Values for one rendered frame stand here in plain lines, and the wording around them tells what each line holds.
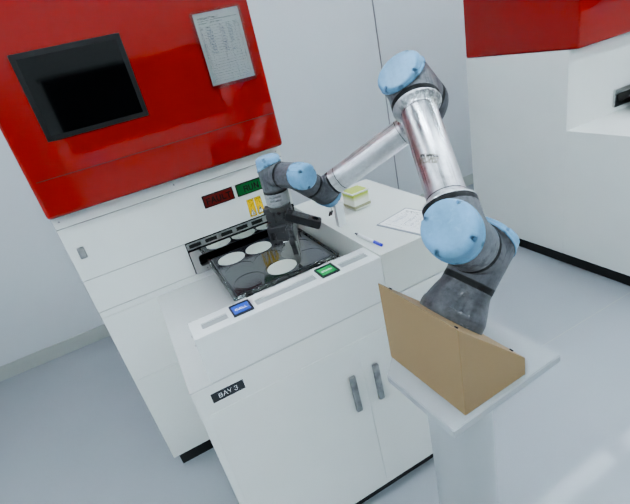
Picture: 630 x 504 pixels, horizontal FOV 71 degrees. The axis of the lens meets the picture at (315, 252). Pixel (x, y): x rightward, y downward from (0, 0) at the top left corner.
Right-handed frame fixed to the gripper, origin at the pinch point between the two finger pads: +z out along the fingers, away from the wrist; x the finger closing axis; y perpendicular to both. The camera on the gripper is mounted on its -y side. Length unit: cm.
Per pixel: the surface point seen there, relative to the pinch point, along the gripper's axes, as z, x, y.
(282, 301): -4.2, 31.1, 0.6
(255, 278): 1.7, 5.1, 14.9
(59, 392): 92, -58, 176
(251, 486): 49, 44, 22
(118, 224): -21, -6, 60
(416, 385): 10, 52, -30
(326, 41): -57, -220, -10
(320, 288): -3.1, 25.4, -8.9
